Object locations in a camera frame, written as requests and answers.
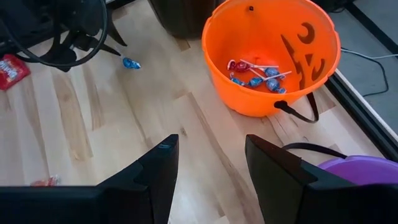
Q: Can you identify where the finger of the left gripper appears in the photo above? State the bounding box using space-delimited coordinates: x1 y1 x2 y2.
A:
105 7 128 47
74 35 122 57

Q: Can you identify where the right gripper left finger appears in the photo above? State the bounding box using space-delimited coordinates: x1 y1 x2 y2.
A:
99 134 180 224

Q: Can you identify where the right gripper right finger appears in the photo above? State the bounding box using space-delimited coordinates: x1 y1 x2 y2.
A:
244 134 352 224

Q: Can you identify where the blue candy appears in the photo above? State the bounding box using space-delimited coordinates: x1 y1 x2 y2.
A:
116 55 142 70

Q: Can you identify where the red Skittles candy pack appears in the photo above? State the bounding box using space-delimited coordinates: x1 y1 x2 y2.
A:
0 54 31 91

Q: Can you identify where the orange-red candy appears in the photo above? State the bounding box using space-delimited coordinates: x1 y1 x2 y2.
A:
30 174 60 187

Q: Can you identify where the red lollipop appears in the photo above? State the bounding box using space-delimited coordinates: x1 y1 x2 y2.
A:
227 58 279 73

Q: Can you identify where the black halloween bucket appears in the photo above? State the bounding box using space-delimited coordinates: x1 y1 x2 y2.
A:
148 0 224 40

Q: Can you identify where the purple halloween bucket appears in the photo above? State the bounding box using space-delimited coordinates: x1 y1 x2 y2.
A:
281 142 398 187

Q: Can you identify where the orange pumpkin halloween bucket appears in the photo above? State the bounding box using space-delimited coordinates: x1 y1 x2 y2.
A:
201 0 342 124

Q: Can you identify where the black floor cable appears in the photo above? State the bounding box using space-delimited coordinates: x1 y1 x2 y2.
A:
362 58 389 98

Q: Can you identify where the white floor cable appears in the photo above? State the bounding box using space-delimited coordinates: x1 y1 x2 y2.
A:
340 47 398 60

